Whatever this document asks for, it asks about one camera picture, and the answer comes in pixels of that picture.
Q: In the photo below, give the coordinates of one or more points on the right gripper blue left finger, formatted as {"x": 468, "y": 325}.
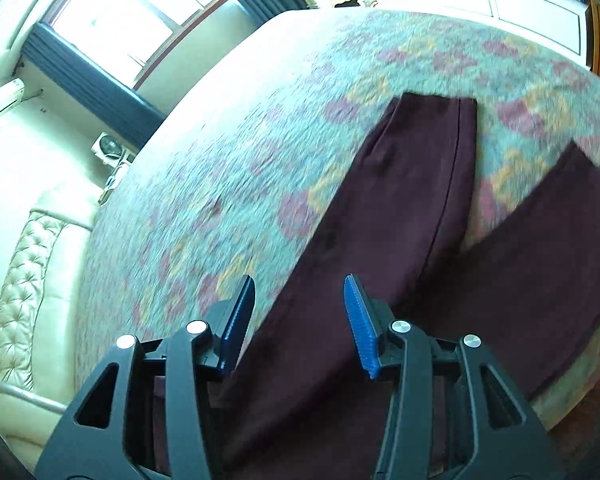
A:
{"x": 228, "y": 321}

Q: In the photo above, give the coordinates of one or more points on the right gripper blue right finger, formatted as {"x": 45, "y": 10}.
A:
{"x": 369, "y": 321}

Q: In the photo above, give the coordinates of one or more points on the dark maroon pants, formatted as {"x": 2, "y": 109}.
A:
{"x": 299, "y": 405}

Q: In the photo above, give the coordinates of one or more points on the floral green bedspread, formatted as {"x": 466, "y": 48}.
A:
{"x": 237, "y": 177}

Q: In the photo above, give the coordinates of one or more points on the small white desk fan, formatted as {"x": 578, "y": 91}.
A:
{"x": 110, "y": 151}

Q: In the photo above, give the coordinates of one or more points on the cream tufted headboard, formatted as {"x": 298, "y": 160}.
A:
{"x": 38, "y": 309}

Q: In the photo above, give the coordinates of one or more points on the dark blue window curtain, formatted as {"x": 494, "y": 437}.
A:
{"x": 109, "y": 99}

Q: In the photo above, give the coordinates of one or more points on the white cabinet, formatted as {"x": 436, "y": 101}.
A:
{"x": 561, "y": 24}

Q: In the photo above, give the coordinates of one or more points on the white wall air conditioner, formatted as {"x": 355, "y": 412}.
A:
{"x": 11, "y": 94}

